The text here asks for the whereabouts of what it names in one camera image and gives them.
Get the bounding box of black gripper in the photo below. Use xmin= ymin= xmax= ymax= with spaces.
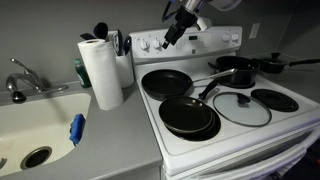
xmin=162 ymin=5 xmax=200 ymax=50

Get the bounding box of black stock pot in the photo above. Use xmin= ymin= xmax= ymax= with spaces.
xmin=207 ymin=55 xmax=261 ymax=88

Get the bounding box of green dish soap bottle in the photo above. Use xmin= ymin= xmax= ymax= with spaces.
xmin=73 ymin=58 xmax=92 ymax=89

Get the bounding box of white paper towel roll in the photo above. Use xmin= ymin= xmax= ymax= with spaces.
xmin=77 ymin=38 xmax=125 ymax=112

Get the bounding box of white electric stove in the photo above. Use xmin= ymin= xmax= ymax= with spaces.
xmin=128 ymin=25 xmax=320 ymax=180

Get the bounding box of metal whisk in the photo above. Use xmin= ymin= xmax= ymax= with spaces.
xmin=111 ymin=31 xmax=120 ymax=56

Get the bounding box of glass pot lid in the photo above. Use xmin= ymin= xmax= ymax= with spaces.
xmin=212 ymin=91 xmax=273 ymax=128

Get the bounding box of black frying pan front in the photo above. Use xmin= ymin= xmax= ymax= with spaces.
xmin=158 ymin=79 xmax=221 ymax=135

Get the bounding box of black ladle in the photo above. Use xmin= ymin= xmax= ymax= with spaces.
xmin=93 ymin=21 xmax=110 ymax=43

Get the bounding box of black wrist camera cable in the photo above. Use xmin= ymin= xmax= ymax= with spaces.
xmin=161 ymin=0 xmax=178 ymax=23

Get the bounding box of black frying pan rear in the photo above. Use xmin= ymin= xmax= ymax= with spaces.
xmin=141 ymin=68 xmax=239 ymax=101

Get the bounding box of blue spoon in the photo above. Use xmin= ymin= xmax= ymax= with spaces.
xmin=122 ymin=35 xmax=133 ymax=56

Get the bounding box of white wall outlet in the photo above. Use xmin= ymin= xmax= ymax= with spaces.
xmin=249 ymin=22 xmax=261 ymax=40

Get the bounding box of black sink sprayer head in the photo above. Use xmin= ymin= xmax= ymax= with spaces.
xmin=10 ymin=90 xmax=28 ymax=104

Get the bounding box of chrome sink faucet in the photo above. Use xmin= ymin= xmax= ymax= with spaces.
xmin=5 ymin=57 xmax=70 ymax=96

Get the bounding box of dark blue utensil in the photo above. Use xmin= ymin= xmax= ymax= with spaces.
xmin=116 ymin=29 xmax=125 ymax=56

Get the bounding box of black spatula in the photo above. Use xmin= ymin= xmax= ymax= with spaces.
xmin=79 ymin=32 xmax=98 ymax=41

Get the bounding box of white utensil crock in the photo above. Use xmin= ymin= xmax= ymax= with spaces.
xmin=113 ymin=30 xmax=135 ymax=89

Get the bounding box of black frying pan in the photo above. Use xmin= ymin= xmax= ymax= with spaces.
xmin=141 ymin=68 xmax=239 ymax=101
xmin=158 ymin=79 xmax=221 ymax=135

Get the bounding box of cream kitchen sink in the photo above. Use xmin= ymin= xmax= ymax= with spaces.
xmin=0 ymin=92 xmax=92 ymax=178

